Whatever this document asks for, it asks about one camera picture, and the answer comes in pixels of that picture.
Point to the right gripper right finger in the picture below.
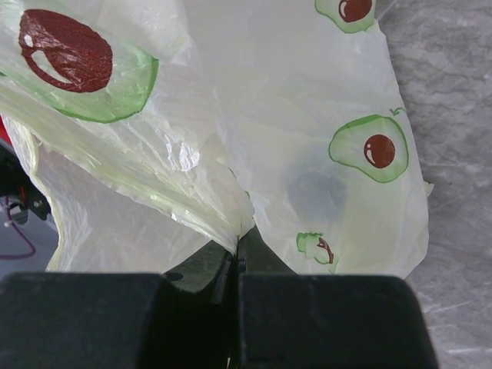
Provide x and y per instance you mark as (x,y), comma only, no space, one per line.
(289,320)

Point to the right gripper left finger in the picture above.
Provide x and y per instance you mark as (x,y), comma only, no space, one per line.
(119,320)

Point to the green avocado print plastic bag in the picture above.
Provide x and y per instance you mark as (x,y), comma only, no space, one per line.
(154,127)

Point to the red plastic crate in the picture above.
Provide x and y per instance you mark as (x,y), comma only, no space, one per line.
(5,138)

